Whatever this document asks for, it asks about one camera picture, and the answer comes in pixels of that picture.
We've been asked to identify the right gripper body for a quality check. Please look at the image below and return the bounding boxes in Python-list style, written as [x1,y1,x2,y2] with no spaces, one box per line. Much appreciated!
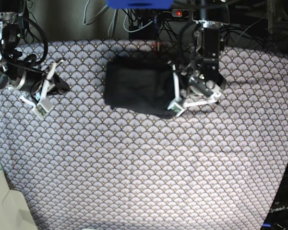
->
[20,58,65,107]

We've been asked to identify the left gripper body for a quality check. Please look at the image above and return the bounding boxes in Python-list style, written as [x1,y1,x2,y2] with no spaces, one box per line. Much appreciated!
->
[168,61,222,108]

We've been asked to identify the dark T-shirt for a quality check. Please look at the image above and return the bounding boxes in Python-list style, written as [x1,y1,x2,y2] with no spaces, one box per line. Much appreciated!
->
[104,57,176,119]

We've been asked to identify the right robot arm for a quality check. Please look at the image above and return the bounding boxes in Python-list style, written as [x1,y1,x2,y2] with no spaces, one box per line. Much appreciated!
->
[0,0,70,107]

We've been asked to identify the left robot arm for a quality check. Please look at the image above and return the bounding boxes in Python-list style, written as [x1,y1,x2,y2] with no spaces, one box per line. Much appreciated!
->
[168,0,229,114]

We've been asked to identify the orange table clamp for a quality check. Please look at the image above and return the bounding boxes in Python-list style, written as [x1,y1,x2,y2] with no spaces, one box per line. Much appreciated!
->
[154,41,161,53]

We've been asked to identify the fan-patterned tablecloth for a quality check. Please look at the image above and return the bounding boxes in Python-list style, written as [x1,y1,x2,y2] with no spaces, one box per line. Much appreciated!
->
[0,40,288,230]

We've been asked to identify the black power strip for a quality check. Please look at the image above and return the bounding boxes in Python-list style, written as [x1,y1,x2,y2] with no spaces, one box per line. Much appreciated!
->
[171,9,189,18]

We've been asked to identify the beige cabinet corner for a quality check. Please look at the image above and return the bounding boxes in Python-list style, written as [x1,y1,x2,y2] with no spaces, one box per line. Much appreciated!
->
[0,164,37,230]

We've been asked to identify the black OpenArm box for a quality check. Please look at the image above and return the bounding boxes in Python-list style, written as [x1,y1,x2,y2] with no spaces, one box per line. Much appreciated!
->
[261,164,288,230]

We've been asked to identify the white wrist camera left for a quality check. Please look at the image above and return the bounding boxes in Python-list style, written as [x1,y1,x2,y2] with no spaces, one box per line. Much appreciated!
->
[167,99,186,117]

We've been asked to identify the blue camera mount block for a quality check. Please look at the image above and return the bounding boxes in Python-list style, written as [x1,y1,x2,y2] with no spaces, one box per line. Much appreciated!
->
[107,0,174,9]

